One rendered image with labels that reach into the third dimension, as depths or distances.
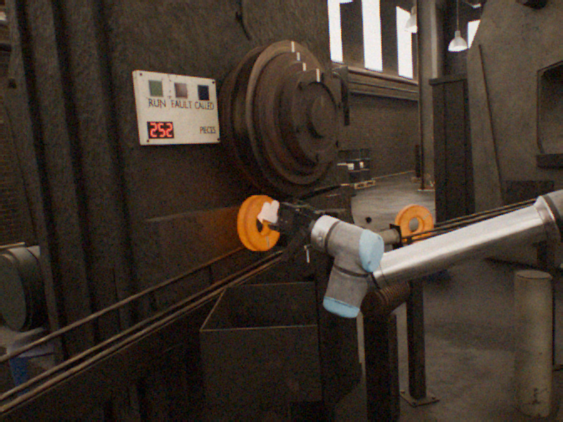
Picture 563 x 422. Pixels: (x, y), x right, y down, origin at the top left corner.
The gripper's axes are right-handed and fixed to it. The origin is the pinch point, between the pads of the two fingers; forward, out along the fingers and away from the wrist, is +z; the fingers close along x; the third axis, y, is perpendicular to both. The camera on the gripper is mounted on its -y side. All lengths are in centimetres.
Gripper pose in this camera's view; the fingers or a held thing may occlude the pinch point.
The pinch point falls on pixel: (260, 216)
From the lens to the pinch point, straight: 127.2
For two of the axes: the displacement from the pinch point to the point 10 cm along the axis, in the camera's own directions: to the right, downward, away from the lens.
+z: -7.8, -2.9, 5.6
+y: 1.4, -9.5, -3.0
